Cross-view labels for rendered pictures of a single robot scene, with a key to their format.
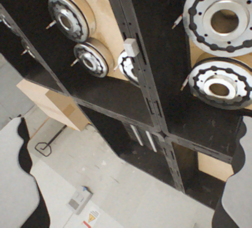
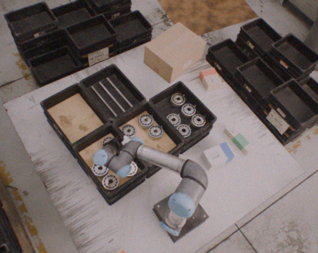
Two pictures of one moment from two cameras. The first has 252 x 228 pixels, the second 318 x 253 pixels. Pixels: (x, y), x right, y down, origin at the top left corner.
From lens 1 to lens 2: 1.83 m
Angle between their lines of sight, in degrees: 36
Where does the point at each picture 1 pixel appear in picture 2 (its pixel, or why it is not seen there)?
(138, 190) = not seen: outside the picture
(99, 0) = (147, 141)
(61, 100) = (164, 65)
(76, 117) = (151, 54)
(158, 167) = (93, 79)
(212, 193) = (69, 92)
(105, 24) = (144, 136)
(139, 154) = (105, 74)
